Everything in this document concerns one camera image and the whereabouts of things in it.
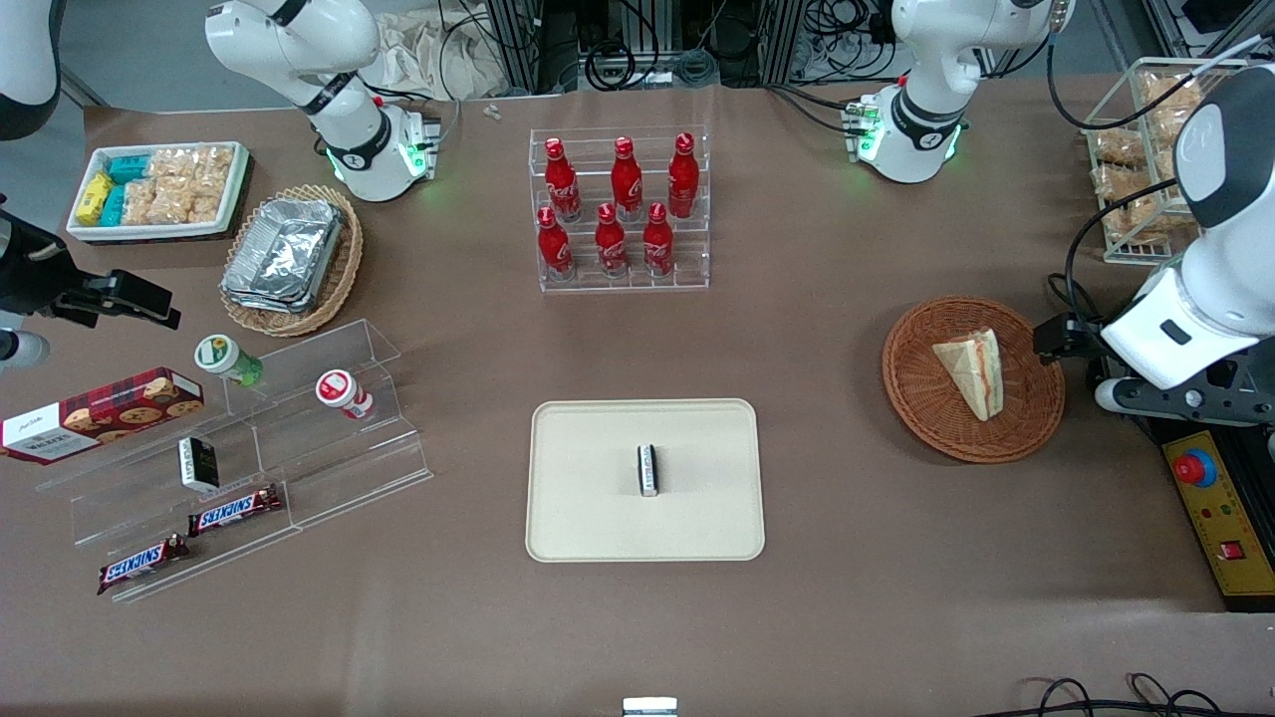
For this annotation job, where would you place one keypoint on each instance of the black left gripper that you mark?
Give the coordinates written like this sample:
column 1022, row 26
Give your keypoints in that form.
column 1078, row 338

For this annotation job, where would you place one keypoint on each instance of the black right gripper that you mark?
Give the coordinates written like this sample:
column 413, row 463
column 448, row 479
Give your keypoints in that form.
column 35, row 279

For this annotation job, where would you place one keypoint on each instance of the triangle sandwich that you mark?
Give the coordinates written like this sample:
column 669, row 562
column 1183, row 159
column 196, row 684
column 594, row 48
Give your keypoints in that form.
column 971, row 373

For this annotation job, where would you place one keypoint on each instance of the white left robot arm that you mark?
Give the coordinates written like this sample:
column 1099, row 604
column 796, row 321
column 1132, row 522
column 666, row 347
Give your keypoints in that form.
column 926, row 119

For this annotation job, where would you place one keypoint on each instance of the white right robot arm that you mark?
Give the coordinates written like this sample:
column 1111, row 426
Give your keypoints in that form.
column 349, row 149

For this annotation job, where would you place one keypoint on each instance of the round brown wicker basket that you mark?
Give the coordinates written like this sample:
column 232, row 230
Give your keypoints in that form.
column 916, row 398

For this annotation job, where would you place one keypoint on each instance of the white rectangular snack tray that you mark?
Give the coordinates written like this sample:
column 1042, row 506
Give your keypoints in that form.
column 239, row 184

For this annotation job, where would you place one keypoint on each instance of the oval tan wicker basket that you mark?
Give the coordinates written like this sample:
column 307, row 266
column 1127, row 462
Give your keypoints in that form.
column 344, row 269

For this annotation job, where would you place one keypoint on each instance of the beige plastic tray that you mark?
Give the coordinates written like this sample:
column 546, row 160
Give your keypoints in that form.
column 598, row 518

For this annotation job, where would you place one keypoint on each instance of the teal snack packet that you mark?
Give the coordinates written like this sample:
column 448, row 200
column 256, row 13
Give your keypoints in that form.
column 114, row 206
column 127, row 167

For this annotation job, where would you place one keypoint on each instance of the clear rice cracker bag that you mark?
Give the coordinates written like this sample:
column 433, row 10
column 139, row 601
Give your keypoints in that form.
column 154, row 202
column 209, row 199
column 189, row 164

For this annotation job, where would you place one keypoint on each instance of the yellow snack packet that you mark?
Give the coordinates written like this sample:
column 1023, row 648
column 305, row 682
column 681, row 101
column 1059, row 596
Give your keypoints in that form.
column 94, row 197

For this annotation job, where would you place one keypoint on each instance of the green lidded drink cup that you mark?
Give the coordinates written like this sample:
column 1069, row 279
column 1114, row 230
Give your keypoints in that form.
column 221, row 357

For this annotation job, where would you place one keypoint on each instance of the red tartan cookie box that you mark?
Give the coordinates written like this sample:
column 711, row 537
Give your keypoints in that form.
column 100, row 413

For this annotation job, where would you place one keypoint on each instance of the clear fried snack bag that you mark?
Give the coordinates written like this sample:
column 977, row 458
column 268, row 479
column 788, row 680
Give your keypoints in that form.
column 1136, row 221
column 1163, row 127
column 1160, row 95
column 1116, row 147
column 1118, row 182

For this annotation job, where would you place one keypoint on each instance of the stacked aluminium foil trays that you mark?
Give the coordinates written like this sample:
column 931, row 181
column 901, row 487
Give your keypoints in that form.
column 284, row 254

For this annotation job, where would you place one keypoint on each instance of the small black box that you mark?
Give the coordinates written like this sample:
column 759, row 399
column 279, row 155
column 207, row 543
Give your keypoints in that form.
column 199, row 463

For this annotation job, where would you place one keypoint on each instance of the red lidded drink cup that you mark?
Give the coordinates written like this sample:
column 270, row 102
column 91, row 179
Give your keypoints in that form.
column 339, row 390

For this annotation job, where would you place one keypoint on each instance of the snickers chocolate bar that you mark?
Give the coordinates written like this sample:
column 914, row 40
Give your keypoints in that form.
column 234, row 511
column 141, row 565

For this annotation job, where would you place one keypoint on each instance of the yellow emergency stop box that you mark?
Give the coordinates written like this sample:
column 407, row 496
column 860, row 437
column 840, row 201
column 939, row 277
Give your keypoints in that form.
column 1225, row 518

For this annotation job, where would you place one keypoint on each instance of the clear acrylic stepped shelf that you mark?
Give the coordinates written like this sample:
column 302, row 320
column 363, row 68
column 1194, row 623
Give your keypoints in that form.
column 339, row 468

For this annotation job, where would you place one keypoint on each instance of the white crumpled cloth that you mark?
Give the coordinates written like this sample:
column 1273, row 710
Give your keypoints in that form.
column 418, row 60

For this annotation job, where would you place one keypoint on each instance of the clear acrylic bottle rack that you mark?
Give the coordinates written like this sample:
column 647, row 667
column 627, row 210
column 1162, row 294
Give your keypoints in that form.
column 687, row 269

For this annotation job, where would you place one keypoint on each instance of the red cola bottle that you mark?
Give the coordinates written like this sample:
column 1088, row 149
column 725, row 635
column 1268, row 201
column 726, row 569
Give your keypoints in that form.
column 611, row 244
column 657, row 244
column 626, row 184
column 554, row 249
column 562, row 184
column 683, row 179

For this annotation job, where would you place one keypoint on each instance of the small black white packet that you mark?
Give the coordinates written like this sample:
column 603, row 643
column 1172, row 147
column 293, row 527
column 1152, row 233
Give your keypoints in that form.
column 648, row 470

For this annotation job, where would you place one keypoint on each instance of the small white edge object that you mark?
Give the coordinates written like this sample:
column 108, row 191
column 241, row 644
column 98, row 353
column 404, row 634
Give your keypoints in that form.
column 649, row 707

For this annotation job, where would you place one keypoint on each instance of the aluminium frame profile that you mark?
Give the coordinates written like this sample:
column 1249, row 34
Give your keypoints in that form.
column 782, row 40
column 523, row 45

